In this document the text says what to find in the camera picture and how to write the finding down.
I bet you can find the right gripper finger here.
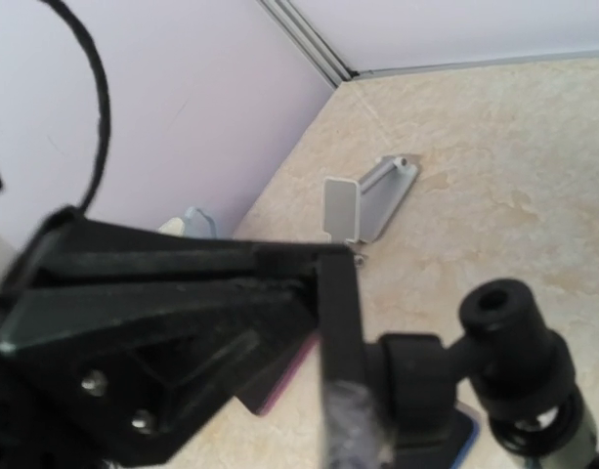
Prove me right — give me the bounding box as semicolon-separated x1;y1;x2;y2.
0;204;354;465

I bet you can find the black phone red case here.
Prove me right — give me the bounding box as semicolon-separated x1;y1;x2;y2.
236;333;318;416

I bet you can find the silver folding phone stand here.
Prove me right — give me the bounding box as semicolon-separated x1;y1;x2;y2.
321;154;421;268

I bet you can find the blue phone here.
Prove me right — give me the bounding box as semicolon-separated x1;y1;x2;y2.
389;402;480;469

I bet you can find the black tall phone stand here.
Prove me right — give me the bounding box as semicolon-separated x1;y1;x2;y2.
254;241;599;469

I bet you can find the light blue mug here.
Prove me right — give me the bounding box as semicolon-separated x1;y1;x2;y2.
158;207;217;238

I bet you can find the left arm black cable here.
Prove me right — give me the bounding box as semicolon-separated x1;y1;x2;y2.
39;0;112;211

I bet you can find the left aluminium frame post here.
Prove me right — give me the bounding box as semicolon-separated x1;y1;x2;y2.
257;0;359;89

